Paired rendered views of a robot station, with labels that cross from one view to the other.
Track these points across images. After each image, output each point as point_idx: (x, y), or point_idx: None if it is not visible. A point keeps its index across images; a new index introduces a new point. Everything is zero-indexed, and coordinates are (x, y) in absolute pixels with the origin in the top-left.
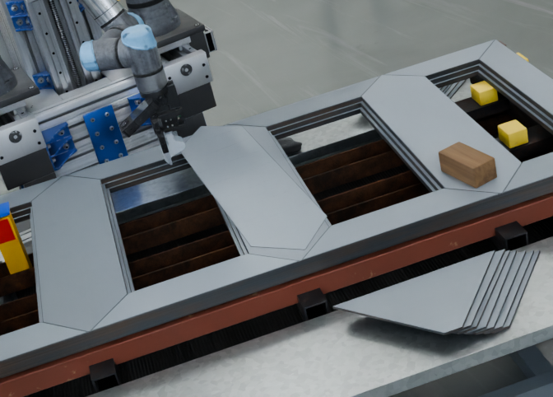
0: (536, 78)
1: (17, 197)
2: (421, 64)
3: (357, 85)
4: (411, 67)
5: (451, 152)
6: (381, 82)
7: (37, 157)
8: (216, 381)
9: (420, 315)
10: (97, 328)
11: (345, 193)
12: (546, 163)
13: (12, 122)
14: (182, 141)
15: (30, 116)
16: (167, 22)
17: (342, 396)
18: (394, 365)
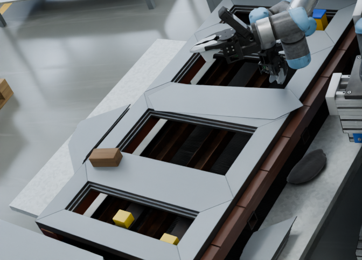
0: (121, 243)
1: (337, 26)
2: (214, 221)
3: (239, 182)
4: (218, 216)
5: (111, 150)
6: (224, 192)
7: None
8: (154, 73)
9: (94, 120)
10: (192, 35)
11: (205, 161)
12: (75, 185)
13: (361, 6)
14: (277, 83)
15: (357, 13)
16: (359, 72)
17: (106, 96)
18: (98, 113)
